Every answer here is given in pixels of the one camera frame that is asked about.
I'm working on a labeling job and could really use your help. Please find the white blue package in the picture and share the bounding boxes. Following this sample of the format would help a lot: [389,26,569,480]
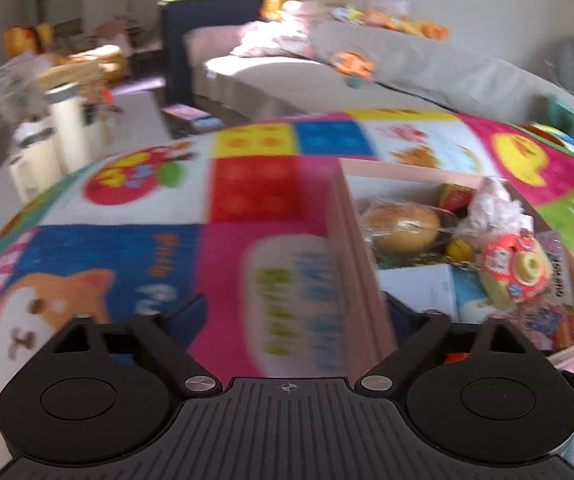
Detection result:
[454,270,492,323]

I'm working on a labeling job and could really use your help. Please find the pink flat book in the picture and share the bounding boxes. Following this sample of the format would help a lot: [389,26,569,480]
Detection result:
[162,104,203,121]

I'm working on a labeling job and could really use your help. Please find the pink round toy camera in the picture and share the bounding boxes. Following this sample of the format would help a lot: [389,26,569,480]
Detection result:
[479,230,552,311]

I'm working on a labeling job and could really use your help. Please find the orange plush toy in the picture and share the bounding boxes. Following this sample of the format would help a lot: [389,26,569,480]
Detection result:
[3,22,55,58]

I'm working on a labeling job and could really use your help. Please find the pile of colourful toys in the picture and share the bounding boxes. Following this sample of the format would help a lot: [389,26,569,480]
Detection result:
[332,0,450,41]

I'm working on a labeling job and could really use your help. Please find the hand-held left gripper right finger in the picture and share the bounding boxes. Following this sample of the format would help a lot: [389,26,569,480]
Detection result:
[357,292,548,395]

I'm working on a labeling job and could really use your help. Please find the white box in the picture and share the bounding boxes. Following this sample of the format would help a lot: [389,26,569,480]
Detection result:
[377,264,460,318]

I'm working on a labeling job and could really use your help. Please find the pink cardboard box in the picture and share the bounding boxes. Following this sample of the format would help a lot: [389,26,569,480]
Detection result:
[327,157,574,376]

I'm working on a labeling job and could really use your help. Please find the toy burger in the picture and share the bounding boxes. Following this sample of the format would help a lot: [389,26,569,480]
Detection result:
[359,202,442,256]

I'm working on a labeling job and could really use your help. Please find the colourful printed play mat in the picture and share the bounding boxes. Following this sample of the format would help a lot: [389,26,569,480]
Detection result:
[0,107,574,480]

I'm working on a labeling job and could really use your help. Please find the small red toy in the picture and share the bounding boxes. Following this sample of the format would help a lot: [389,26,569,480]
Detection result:
[439,184,475,211]

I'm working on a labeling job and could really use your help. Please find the clear plastic bag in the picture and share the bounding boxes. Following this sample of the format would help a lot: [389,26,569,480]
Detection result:
[467,177,535,241]

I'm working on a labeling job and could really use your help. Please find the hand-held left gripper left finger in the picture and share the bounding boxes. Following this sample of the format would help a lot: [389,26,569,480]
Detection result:
[51,294,223,397]

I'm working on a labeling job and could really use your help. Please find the pink blanket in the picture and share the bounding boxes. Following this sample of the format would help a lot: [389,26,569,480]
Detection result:
[239,0,328,61]

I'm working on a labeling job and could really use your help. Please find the tall white canister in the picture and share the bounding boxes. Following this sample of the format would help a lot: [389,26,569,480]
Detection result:
[47,85,90,173]

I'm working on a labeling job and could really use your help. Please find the short white canister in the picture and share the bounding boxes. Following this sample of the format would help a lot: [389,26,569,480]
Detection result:
[7,120,63,201]

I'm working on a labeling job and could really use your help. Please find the grey sofa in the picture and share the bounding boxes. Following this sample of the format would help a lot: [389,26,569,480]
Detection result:
[187,22,574,126]

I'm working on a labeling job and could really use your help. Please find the dark fish tank cabinet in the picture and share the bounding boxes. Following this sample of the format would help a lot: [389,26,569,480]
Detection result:
[159,0,288,106]

